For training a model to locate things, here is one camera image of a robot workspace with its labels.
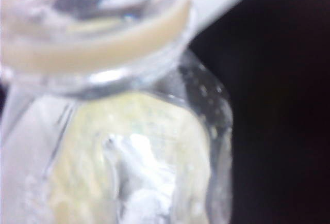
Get clear bottle with yellow label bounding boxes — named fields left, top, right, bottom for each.
left=0, top=0, right=234, bottom=224

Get black computer monitor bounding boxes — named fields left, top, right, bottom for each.
left=187, top=0, right=330, bottom=224

